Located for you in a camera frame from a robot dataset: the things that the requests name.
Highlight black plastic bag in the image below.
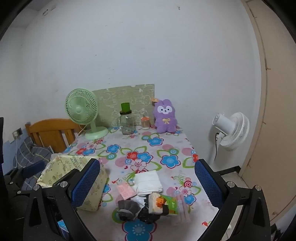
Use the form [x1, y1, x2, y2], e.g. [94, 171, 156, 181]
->
[138, 206, 163, 224]

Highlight pink packet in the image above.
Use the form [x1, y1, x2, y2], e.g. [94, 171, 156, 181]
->
[117, 182, 136, 200]

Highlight beige door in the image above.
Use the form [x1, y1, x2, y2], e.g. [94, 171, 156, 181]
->
[239, 0, 296, 224]

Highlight grey socks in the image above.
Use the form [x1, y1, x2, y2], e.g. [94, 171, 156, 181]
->
[117, 199, 141, 221]

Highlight blue bedding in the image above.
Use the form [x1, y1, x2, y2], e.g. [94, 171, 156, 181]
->
[3, 137, 54, 186]

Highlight white thin cloth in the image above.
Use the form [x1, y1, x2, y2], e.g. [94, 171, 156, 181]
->
[136, 195, 151, 207]

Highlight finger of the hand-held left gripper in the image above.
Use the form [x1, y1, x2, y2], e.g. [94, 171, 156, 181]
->
[21, 161, 46, 179]

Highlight floral tablecloth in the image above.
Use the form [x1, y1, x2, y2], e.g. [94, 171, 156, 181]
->
[37, 125, 223, 241]

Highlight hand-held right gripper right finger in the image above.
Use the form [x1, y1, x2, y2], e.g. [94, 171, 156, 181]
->
[194, 159, 271, 241]

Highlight clear plastic bag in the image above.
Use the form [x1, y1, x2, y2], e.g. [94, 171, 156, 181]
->
[174, 190, 193, 223]

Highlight green patterned board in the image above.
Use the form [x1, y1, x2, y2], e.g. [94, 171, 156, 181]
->
[92, 84, 155, 128]

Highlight white towel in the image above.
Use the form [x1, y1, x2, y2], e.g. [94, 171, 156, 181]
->
[134, 170, 163, 194]

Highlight wooden bed headboard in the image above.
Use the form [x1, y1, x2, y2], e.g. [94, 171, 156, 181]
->
[25, 119, 82, 154]

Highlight purple plush bunny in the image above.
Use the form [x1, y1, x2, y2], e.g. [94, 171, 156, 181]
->
[150, 97, 179, 134]

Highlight green desk fan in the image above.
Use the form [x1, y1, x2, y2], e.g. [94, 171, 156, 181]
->
[65, 88, 109, 140]

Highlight glass jar with black lid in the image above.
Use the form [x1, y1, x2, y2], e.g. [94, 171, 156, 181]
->
[119, 110, 136, 135]

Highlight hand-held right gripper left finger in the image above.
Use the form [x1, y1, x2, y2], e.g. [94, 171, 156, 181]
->
[23, 158, 101, 241]

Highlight yellow printed fabric storage box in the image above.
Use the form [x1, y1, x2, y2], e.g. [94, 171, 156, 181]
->
[37, 155, 109, 212]

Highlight white standing fan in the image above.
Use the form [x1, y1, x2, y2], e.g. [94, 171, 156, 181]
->
[209, 112, 250, 164]

